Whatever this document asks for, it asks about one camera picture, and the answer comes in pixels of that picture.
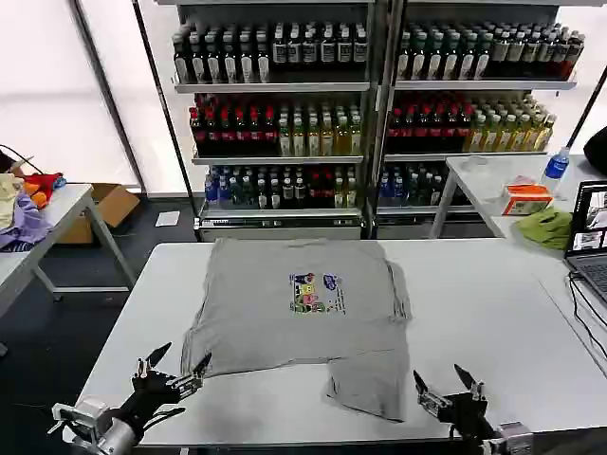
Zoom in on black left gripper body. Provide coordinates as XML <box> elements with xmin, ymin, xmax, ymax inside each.
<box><xmin>111</xmin><ymin>371</ymin><xmax>179</xmax><ymax>430</ymax></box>

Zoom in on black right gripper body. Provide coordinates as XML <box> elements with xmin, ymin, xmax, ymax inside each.
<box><xmin>438</xmin><ymin>391</ymin><xmax>499</xmax><ymax>442</ymax></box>

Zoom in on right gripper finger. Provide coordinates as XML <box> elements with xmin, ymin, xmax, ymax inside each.
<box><xmin>453</xmin><ymin>363</ymin><xmax>487</xmax><ymax>402</ymax></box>
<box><xmin>412</xmin><ymin>369</ymin><xmax>452</xmax><ymax>418</ymax></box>

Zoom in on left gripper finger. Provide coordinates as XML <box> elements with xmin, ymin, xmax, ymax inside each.
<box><xmin>136</xmin><ymin>341</ymin><xmax>173</xmax><ymax>380</ymax></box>
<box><xmin>170</xmin><ymin>351</ymin><xmax>213</xmax><ymax>398</ymax></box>

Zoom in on grey printed t-shirt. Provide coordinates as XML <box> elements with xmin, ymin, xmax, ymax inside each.
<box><xmin>179</xmin><ymin>237</ymin><xmax>413</xmax><ymax>423</ymax></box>

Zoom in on brown cardboard box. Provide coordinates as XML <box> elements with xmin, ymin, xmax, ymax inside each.
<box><xmin>59</xmin><ymin>183</ymin><xmax>141</xmax><ymax>246</ymax></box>

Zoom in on green cloth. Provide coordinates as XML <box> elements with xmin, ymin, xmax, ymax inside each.
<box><xmin>515</xmin><ymin>208</ymin><xmax>574</xmax><ymax>251</ymax></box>

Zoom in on white side table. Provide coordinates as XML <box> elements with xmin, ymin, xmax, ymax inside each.
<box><xmin>0</xmin><ymin>183</ymin><xmax>138</xmax><ymax>323</ymax></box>

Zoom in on purple cloth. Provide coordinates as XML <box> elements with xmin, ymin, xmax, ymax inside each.
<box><xmin>0</xmin><ymin>191</ymin><xmax>54</xmax><ymax>252</ymax></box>

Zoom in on orange tissue pack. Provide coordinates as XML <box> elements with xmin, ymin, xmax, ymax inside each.
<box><xmin>501</xmin><ymin>174</ymin><xmax>555</xmax><ymax>217</ymax></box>

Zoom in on white desk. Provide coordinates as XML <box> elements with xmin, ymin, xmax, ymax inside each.
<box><xmin>429</xmin><ymin>154</ymin><xmax>607</xmax><ymax>257</ymax></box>

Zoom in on black laptop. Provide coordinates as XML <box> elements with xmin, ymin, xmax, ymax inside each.
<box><xmin>563</xmin><ymin>179</ymin><xmax>607</xmax><ymax>309</ymax></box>

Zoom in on orange red plush toy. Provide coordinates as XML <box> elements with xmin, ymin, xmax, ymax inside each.
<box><xmin>21</xmin><ymin>171</ymin><xmax>65</xmax><ymax>209</ymax></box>

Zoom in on pale yellow cloth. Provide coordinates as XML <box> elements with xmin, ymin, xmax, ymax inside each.
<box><xmin>0</xmin><ymin>173</ymin><xmax>24</xmax><ymax>231</ymax></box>

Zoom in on clear blue-label water bottle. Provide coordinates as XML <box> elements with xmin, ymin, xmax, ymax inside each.
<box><xmin>540</xmin><ymin>146</ymin><xmax>572</xmax><ymax>198</ymax></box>

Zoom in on black rounded object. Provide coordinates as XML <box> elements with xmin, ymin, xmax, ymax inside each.
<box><xmin>582</xmin><ymin>125</ymin><xmax>607</xmax><ymax>165</ymax></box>

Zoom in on shelf of bottles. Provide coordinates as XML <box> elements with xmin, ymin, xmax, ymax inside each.
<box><xmin>374</xmin><ymin>0</ymin><xmax>587</xmax><ymax>238</ymax></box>
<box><xmin>171</xmin><ymin>0</ymin><xmax>380</xmax><ymax>242</ymax></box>

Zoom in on black laptop cable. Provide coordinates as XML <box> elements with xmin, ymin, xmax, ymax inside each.
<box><xmin>567</xmin><ymin>273</ymin><xmax>607</xmax><ymax>355</ymax></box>

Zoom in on black frame pole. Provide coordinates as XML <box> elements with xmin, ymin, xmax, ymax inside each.
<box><xmin>566</xmin><ymin>65</ymin><xmax>607</xmax><ymax>149</ymax></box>
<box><xmin>132</xmin><ymin>0</ymin><xmax>196</xmax><ymax>224</ymax></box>
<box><xmin>70</xmin><ymin>0</ymin><xmax>144</xmax><ymax>191</ymax></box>

